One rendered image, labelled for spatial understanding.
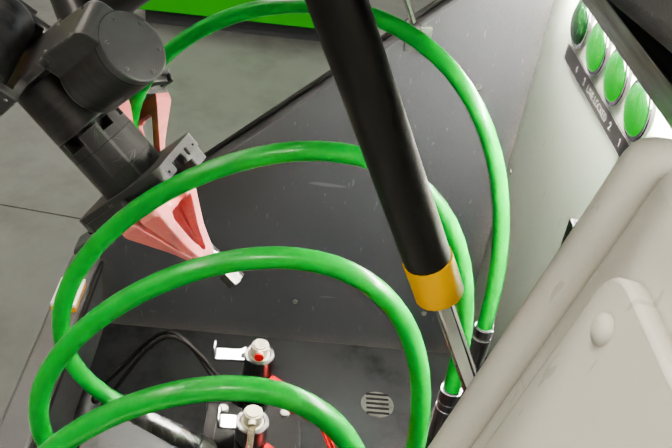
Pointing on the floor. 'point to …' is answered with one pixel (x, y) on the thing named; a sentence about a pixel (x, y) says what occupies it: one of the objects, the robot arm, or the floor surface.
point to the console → (588, 330)
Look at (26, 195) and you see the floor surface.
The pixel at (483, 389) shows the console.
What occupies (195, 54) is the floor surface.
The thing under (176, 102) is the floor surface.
